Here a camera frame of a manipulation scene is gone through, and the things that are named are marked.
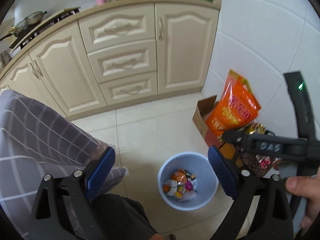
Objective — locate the orange food bag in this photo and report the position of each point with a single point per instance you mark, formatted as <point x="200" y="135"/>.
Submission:
<point x="237" y="106"/>

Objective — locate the light blue trash bin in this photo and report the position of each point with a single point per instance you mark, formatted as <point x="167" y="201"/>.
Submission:
<point x="194" y="166"/>

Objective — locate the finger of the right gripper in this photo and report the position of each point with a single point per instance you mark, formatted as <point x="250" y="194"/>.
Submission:
<point x="236" y="138"/>

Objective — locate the black gas hob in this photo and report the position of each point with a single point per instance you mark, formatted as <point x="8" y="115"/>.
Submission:
<point x="54" y="19"/>

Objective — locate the pink white plastic bag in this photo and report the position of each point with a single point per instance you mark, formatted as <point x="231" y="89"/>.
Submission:
<point x="194" y="195"/>

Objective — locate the clear bag with orange peels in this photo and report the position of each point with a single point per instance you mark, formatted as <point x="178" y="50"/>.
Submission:
<point x="169" y="187"/>

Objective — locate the pink utensil cup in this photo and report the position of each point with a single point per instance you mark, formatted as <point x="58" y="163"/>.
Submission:
<point x="100" y="2"/>

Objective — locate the grey checked tablecloth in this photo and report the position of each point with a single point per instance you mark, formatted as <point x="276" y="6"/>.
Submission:
<point x="36" y="140"/>

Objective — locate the person's right hand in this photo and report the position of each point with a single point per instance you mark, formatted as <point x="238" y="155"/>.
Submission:
<point x="308" y="188"/>

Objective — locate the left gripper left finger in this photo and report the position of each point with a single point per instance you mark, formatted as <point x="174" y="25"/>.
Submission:
<point x="49" y="217"/>

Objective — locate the lower kitchen cabinets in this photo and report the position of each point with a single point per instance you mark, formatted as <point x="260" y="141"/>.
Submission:
<point x="117" y="54"/>

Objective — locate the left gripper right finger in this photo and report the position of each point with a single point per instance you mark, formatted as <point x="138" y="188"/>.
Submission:
<point x="272" y="219"/>

